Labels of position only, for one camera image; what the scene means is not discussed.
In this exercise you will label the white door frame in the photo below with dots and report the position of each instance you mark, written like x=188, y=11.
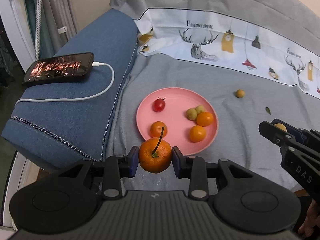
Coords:
x=15, y=20

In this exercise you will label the tangerine with stem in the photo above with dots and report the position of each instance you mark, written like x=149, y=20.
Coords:
x=155, y=154

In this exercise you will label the grey patterned sofa cover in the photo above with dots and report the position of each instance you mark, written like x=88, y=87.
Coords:
x=268, y=48

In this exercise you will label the gooseneck phone holder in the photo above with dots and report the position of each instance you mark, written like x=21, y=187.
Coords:
x=38, y=29

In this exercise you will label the orange tangerine front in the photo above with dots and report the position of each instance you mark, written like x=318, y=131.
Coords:
x=197, y=133

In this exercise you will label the yellow longan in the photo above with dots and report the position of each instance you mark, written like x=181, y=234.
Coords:
x=281, y=126
x=240, y=93

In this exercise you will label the yellow-green longan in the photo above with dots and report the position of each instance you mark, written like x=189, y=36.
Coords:
x=191, y=114

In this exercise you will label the orange tangerine back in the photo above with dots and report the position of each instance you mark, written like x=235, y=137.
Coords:
x=205, y=119

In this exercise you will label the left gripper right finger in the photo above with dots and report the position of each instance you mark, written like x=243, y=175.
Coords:
x=194, y=169

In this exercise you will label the small green leaf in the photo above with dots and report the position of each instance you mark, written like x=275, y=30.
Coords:
x=268, y=110

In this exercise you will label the person's hand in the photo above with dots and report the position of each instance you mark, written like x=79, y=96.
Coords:
x=311, y=221

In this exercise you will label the red cherry tomato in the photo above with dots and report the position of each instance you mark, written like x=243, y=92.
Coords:
x=159, y=104

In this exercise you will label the orange tangerine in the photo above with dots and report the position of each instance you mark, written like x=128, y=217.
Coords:
x=205, y=119
x=197, y=133

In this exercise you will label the yellow longan fruit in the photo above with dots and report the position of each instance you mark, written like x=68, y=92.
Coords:
x=200, y=109

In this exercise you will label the blue sofa armrest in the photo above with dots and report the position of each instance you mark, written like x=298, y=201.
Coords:
x=57, y=124

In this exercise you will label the small tangerine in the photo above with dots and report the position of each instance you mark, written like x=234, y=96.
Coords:
x=156, y=129

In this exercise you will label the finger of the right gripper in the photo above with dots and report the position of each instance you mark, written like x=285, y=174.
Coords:
x=297, y=133
x=276, y=135

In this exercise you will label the black smartphone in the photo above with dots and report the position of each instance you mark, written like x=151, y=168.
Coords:
x=65, y=68

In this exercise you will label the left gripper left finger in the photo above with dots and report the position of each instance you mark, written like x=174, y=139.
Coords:
x=117, y=167

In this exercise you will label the grey curtain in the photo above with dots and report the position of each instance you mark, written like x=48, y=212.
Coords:
x=58, y=24

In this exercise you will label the pink round plate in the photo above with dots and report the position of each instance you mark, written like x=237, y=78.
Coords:
x=177, y=102

